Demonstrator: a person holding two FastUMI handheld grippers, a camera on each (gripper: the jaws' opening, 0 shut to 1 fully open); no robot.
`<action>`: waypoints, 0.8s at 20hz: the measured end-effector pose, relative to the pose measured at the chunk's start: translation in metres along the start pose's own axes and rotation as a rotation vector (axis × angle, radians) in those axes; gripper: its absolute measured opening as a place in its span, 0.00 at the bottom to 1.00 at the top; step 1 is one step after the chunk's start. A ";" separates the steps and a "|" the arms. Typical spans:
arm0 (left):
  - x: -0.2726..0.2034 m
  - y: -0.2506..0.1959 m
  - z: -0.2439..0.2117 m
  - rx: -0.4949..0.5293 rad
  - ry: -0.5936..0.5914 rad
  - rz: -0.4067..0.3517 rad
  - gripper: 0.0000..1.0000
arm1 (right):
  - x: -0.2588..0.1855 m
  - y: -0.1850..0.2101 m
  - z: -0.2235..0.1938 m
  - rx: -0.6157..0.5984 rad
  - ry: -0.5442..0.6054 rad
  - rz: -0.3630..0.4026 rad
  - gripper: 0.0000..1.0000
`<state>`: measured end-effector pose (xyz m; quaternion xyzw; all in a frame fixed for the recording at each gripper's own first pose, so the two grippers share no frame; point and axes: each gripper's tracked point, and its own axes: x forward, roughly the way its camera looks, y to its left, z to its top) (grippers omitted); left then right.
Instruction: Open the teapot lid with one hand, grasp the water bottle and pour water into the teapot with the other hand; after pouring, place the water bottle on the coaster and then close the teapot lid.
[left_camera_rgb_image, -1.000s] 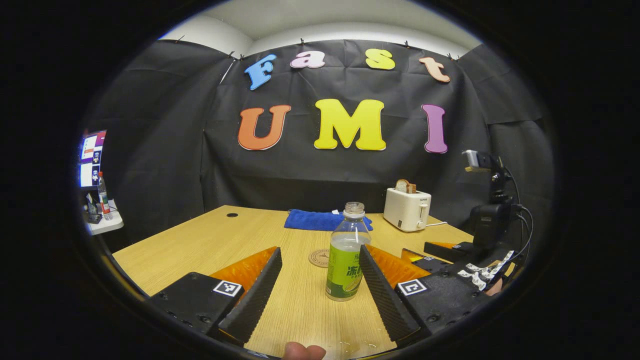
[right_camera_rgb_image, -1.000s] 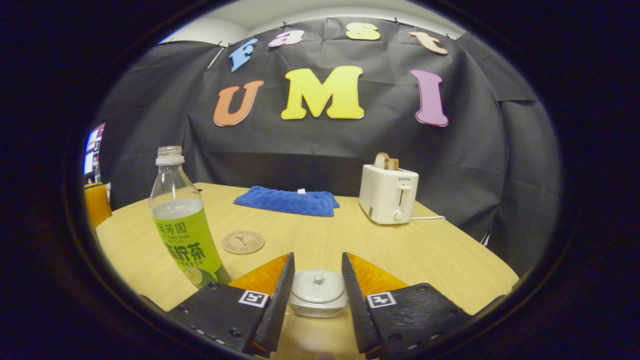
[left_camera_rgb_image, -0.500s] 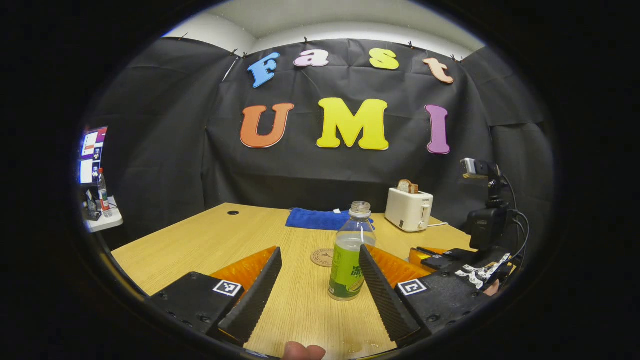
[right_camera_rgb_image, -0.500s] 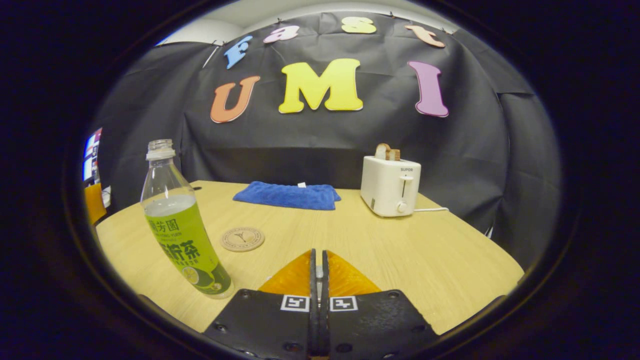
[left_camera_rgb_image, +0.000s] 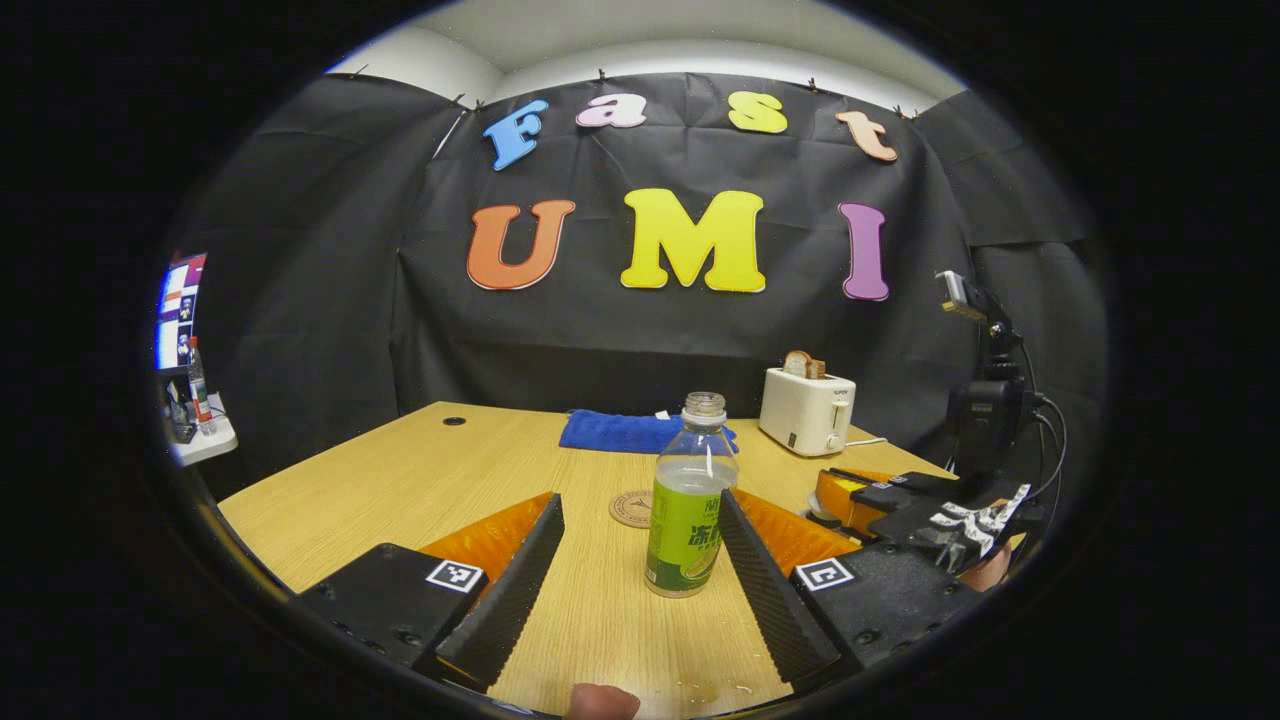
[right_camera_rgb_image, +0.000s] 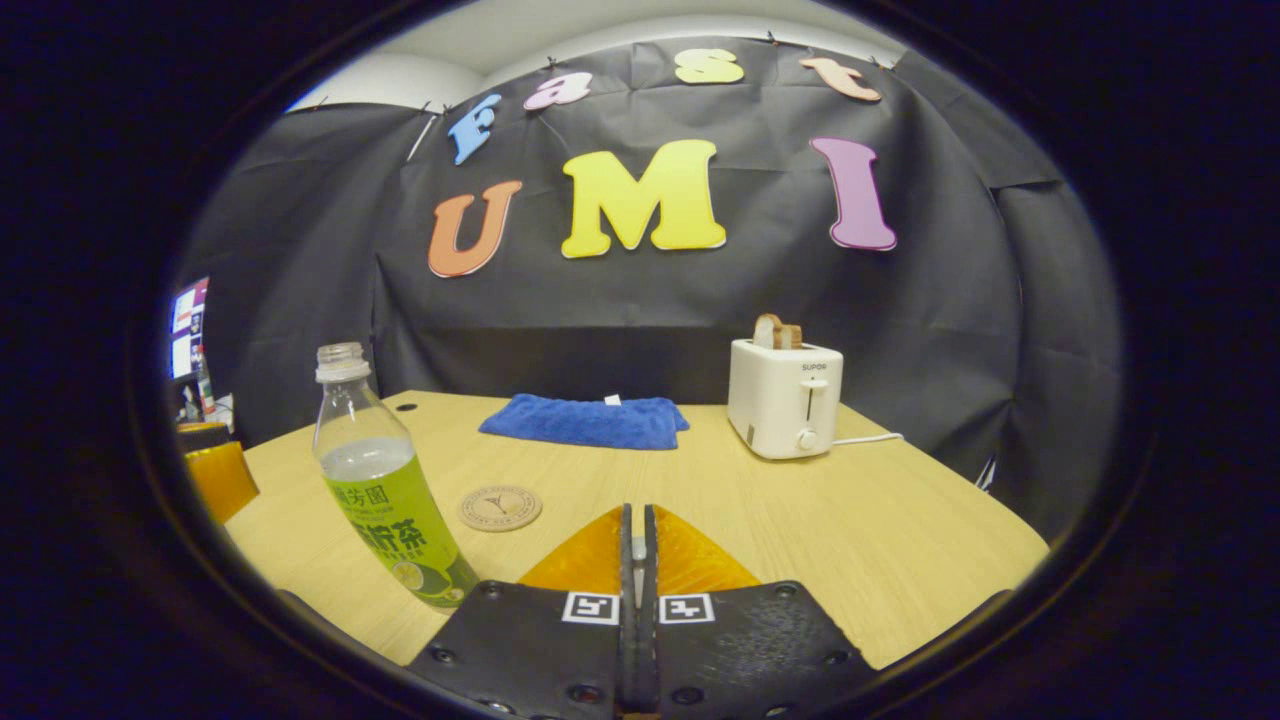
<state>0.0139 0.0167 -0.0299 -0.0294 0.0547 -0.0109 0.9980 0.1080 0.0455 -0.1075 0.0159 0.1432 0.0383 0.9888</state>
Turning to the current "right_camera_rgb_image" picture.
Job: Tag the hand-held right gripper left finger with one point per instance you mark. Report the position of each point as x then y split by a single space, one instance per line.
560 650

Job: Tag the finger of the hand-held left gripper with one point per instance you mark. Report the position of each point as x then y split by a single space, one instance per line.
222 480

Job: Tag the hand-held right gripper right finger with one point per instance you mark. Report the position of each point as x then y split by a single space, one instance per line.
740 650

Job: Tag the round wooden coaster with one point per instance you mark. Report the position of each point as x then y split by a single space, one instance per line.
500 508

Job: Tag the green label water bottle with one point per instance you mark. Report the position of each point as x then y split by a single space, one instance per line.
385 500

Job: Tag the small background bottle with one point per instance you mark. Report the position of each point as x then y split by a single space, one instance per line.
204 385

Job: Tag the computer monitor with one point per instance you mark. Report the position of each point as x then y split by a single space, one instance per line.
188 325

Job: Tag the blue towel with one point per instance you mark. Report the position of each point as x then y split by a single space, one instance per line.
590 422

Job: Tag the white toaster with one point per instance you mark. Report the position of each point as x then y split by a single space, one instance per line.
780 400

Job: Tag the toast slice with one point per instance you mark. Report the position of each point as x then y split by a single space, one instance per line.
775 333

